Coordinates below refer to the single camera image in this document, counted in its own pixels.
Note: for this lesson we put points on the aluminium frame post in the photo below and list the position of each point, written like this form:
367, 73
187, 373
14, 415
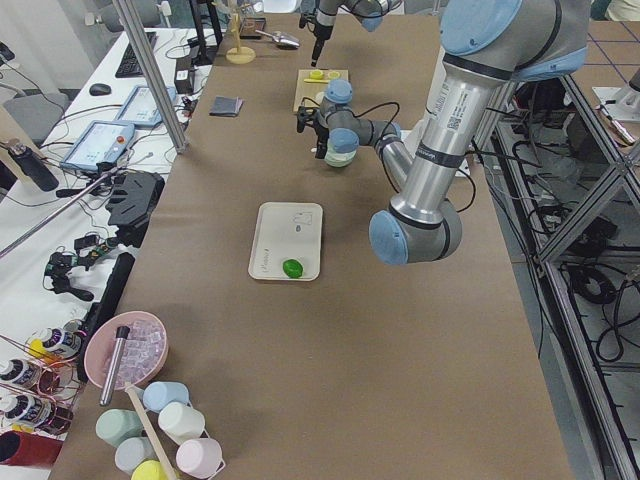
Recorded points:
131, 21

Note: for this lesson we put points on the pink bowl with ice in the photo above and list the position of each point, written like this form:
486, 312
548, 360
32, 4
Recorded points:
145, 350

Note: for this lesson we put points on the pink mug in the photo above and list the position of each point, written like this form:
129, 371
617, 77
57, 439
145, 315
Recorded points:
200, 458

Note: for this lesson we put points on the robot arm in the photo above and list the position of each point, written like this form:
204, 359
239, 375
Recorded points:
322, 18
486, 44

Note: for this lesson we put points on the metal scoop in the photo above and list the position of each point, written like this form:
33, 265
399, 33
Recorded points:
281, 39

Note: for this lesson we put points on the grey folded cloth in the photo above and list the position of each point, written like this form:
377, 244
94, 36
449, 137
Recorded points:
226, 106

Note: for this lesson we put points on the green lime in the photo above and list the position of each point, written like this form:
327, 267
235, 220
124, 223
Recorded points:
292, 268

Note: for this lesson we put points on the wooden mug tree stand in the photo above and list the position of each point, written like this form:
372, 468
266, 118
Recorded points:
238, 53

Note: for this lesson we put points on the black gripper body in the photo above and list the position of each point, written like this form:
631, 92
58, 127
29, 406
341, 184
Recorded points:
322, 136

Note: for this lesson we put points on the black metal tube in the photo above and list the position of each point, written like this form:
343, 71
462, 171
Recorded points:
108, 387

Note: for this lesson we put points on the blue mug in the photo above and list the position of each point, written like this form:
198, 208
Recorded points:
157, 395

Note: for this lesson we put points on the black keyboard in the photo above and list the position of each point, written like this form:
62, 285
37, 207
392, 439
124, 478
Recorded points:
129, 66

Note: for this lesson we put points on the beige rabbit tray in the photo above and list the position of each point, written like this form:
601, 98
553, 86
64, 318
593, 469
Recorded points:
286, 230

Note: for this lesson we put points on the yellow mug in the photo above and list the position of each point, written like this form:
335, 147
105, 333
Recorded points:
149, 470

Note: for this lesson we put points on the white mug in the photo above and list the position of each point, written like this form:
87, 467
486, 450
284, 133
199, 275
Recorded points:
181, 422

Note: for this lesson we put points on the green mug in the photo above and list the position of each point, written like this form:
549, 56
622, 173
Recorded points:
114, 426

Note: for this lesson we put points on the mint green bowl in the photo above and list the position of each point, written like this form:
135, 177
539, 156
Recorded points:
339, 160

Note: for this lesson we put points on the lower lemon slice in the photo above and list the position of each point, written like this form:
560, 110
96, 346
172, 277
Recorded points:
316, 74

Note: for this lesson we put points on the black computer mouse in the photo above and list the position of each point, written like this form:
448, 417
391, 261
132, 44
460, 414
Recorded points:
100, 89

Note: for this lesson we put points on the teach pendant tablet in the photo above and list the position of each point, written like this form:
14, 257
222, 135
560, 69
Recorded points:
101, 142
140, 108

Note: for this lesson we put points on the grey mug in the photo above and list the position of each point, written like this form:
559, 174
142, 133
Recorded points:
132, 452

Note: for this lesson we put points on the wooden cutting board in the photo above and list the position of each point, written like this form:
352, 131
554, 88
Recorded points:
307, 94

